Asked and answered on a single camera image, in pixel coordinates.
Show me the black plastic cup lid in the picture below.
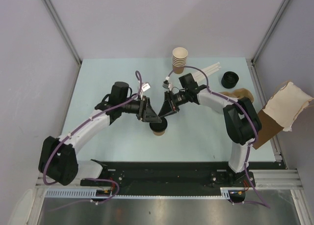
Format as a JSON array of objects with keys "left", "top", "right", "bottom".
[{"left": 149, "top": 117, "right": 168, "bottom": 133}]

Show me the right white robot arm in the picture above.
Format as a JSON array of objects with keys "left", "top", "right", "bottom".
[{"left": 158, "top": 73, "right": 262, "bottom": 186}]

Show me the stack of brown paper cups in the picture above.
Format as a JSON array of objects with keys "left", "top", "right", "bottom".
[{"left": 172, "top": 47, "right": 188, "bottom": 74}]

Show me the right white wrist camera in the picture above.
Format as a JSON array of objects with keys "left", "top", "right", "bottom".
[{"left": 162, "top": 80, "right": 172, "bottom": 90}]

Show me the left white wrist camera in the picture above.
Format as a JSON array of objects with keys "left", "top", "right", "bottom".
[{"left": 141, "top": 82, "right": 151, "bottom": 92}]

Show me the brown paper coffee cup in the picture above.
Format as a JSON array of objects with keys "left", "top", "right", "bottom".
[{"left": 153, "top": 130, "right": 165, "bottom": 136}]

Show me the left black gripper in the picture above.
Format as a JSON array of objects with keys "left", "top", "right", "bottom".
[{"left": 119, "top": 95, "right": 161, "bottom": 122}]

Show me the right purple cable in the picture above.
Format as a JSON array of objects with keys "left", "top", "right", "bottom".
[{"left": 165, "top": 65, "right": 272, "bottom": 209}]

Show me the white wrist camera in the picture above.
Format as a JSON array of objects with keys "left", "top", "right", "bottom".
[
  {"left": 141, "top": 82, "right": 151, "bottom": 92},
  {"left": 162, "top": 80, "right": 172, "bottom": 90}
]

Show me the brown paper takeout bag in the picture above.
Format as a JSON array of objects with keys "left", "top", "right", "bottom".
[{"left": 253, "top": 81, "right": 314, "bottom": 149}]

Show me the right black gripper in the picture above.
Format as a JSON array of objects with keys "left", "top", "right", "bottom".
[{"left": 158, "top": 89, "right": 189, "bottom": 118}]

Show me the brown cardboard cup carrier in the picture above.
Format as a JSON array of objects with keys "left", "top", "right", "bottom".
[{"left": 220, "top": 88, "right": 254, "bottom": 103}]

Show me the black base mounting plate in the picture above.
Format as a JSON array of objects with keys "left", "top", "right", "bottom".
[{"left": 79, "top": 160, "right": 285, "bottom": 196}]

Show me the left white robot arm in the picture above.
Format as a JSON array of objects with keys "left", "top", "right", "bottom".
[{"left": 38, "top": 82, "right": 162, "bottom": 186}]

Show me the bundle of white straws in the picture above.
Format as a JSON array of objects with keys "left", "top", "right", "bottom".
[{"left": 192, "top": 62, "right": 221, "bottom": 82}]

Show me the white slotted cable duct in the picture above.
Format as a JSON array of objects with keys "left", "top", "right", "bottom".
[{"left": 45, "top": 189, "right": 230, "bottom": 200}]

